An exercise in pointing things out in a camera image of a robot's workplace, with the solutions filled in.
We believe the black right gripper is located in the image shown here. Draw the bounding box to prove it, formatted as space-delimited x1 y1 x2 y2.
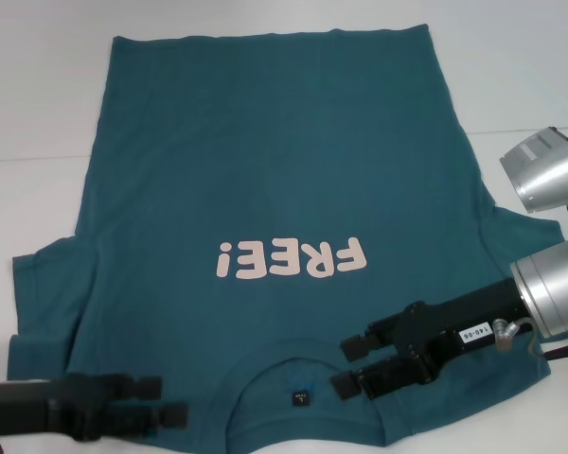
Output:
329 278 527 402

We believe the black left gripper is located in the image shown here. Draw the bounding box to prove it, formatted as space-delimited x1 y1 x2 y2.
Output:
0 373 190 444

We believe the teal t-shirt with pink print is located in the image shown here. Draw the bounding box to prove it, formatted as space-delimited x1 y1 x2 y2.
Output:
7 26 564 448

